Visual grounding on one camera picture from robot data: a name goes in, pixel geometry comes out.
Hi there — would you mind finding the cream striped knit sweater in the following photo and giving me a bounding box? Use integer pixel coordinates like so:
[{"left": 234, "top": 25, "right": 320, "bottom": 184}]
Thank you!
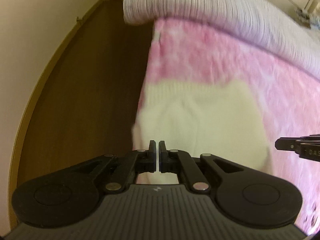
[{"left": 132, "top": 80, "right": 272, "bottom": 173}]

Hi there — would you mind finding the pink rose bed blanket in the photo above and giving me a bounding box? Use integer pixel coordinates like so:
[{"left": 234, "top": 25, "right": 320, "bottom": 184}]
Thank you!
[{"left": 138, "top": 18, "right": 319, "bottom": 235}]

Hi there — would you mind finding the lavender striped quilt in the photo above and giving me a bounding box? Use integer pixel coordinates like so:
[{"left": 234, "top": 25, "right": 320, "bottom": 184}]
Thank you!
[{"left": 123, "top": 0, "right": 319, "bottom": 77}]

